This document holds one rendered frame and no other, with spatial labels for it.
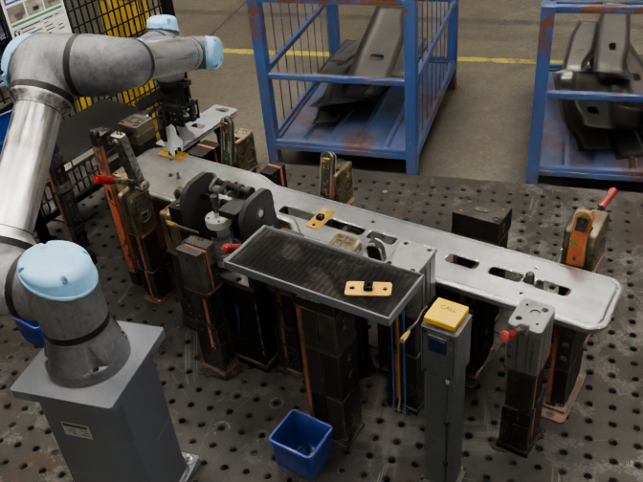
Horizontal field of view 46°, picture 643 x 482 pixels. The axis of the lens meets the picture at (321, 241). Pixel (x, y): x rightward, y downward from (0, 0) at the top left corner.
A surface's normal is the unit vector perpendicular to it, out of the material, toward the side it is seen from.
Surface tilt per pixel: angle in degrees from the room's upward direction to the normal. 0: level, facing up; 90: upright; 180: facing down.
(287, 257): 0
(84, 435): 90
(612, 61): 5
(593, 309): 0
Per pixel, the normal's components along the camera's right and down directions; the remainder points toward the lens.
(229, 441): -0.08, -0.81
